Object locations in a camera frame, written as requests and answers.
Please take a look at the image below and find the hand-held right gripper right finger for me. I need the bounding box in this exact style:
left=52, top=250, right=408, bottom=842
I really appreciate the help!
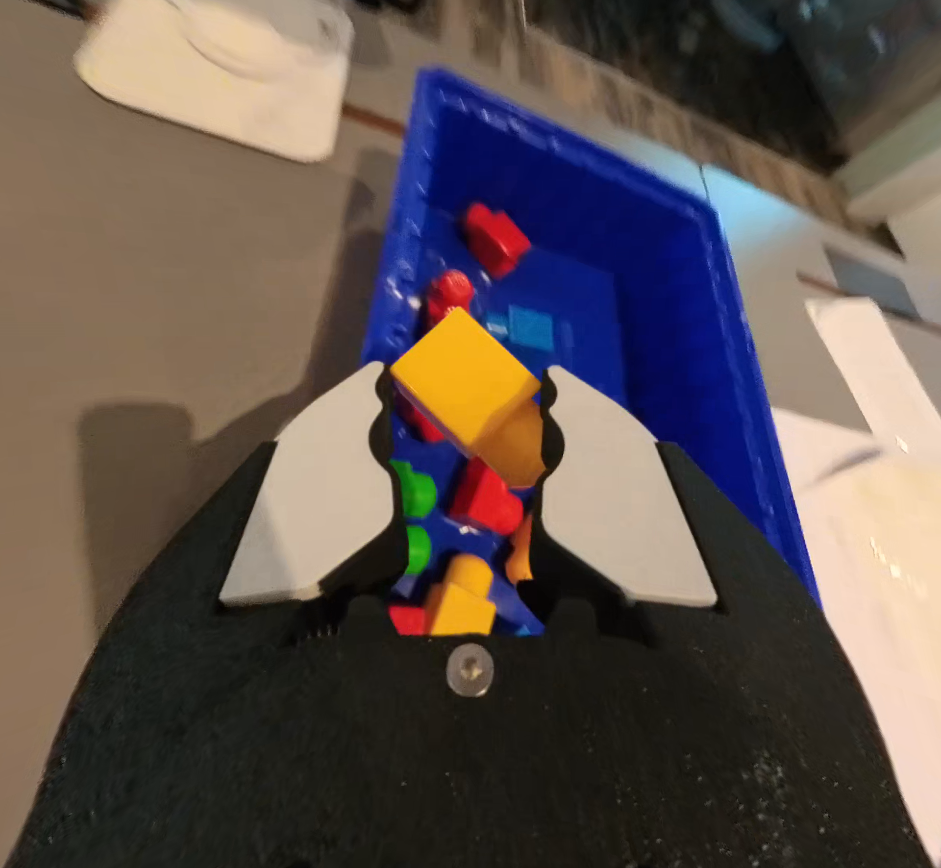
left=540, top=366, right=718, bottom=608

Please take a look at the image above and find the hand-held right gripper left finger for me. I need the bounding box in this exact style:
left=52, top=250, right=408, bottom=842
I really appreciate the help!
left=219, top=361, right=413, bottom=606

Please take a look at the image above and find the yellow one-stud block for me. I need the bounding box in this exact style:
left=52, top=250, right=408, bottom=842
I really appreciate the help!
left=390, top=307, right=548, bottom=490

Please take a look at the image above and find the blue plastic bin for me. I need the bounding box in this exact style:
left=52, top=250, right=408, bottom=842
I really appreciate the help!
left=360, top=67, right=823, bottom=637

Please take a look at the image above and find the pile of loose toy blocks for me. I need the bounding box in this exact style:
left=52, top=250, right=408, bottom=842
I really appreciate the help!
left=387, top=202, right=556, bottom=637

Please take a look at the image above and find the instruction sheet on stand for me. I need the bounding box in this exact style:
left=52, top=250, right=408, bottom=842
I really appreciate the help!
left=74, top=0, right=355, bottom=165

